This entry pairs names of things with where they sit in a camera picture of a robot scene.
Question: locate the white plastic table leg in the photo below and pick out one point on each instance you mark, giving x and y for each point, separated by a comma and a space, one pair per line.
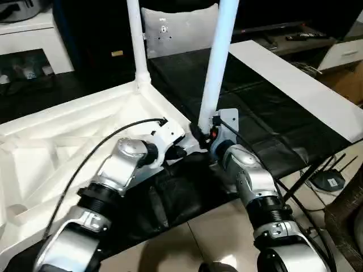
218, 56
139, 42

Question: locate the white plastic table top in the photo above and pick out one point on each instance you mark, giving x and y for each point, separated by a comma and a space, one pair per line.
71, 127

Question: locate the black mat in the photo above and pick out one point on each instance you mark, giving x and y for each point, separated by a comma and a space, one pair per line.
269, 113

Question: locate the white flat board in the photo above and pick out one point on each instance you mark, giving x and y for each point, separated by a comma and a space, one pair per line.
283, 71

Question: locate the black television stand foot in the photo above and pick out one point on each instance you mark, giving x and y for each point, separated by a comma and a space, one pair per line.
269, 41

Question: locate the grey pillow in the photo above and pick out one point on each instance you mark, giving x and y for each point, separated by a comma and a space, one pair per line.
175, 31

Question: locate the black thin rod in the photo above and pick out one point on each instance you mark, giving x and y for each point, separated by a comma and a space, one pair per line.
309, 175

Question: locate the small brass object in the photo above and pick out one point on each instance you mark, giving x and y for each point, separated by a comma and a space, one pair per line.
117, 53

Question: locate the black bar pink mark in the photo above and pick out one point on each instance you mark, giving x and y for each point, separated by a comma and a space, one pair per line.
269, 27

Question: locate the dark round object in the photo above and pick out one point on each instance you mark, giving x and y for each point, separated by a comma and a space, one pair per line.
215, 267

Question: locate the brown low sideboard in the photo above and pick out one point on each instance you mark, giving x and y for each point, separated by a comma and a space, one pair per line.
306, 46

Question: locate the black power adapter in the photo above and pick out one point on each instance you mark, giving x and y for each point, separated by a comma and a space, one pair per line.
329, 180

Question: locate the black remote control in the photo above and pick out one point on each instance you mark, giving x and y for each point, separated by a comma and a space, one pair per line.
306, 36

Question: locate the black cabinet blue edge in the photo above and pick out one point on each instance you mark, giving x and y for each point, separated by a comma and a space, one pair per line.
99, 28

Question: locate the small white jar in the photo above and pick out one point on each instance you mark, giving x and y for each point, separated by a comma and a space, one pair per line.
31, 74
48, 70

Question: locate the white low drawer unit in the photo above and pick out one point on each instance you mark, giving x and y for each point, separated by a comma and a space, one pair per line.
343, 54

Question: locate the dark wicker basket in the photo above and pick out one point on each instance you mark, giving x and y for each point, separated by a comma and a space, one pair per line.
346, 221

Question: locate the white cabinet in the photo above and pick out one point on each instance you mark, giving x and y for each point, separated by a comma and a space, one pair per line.
42, 39

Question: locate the grey helmet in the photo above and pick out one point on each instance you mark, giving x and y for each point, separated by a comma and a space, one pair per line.
20, 8

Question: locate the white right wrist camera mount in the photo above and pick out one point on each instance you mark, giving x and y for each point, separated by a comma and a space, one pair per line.
228, 119

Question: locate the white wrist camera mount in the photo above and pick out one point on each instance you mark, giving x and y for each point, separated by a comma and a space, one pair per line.
228, 119
167, 133

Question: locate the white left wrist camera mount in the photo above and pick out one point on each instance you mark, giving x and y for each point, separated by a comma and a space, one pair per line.
167, 133

